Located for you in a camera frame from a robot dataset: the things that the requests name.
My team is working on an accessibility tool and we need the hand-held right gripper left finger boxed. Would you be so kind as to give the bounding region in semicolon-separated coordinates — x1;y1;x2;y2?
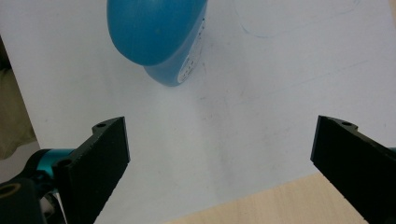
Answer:
51;116;131;224

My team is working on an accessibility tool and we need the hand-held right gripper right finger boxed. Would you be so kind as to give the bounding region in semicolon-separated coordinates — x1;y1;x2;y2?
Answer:
310;115;396;224

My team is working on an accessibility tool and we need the blue plastic device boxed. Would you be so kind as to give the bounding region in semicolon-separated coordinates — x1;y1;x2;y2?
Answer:
106;0;209;88

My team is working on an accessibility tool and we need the beige cloth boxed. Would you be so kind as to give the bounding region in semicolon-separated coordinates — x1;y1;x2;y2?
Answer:
0;67;37;161

